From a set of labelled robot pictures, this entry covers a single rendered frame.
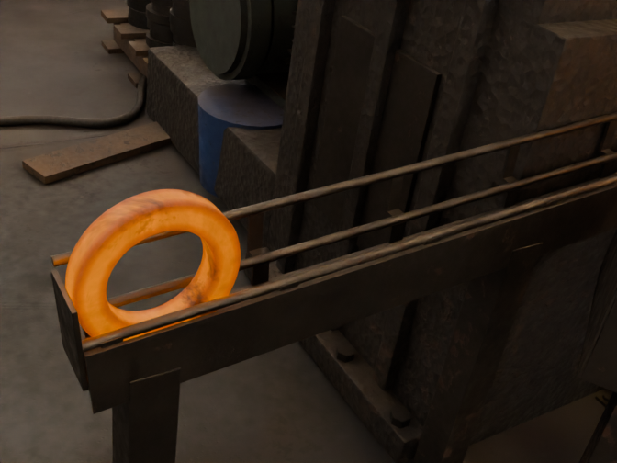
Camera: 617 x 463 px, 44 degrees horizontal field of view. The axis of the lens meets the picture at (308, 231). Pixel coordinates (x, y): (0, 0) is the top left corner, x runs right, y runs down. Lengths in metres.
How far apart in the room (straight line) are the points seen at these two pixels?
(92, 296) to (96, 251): 0.05
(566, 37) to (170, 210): 0.62
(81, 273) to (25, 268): 1.21
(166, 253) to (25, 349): 0.47
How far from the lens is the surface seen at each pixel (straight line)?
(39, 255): 2.02
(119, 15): 3.26
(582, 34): 1.16
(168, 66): 2.50
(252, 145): 2.03
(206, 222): 0.79
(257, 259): 0.91
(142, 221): 0.75
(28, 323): 1.81
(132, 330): 0.81
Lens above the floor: 1.16
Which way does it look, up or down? 32 degrees down
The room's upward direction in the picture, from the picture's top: 9 degrees clockwise
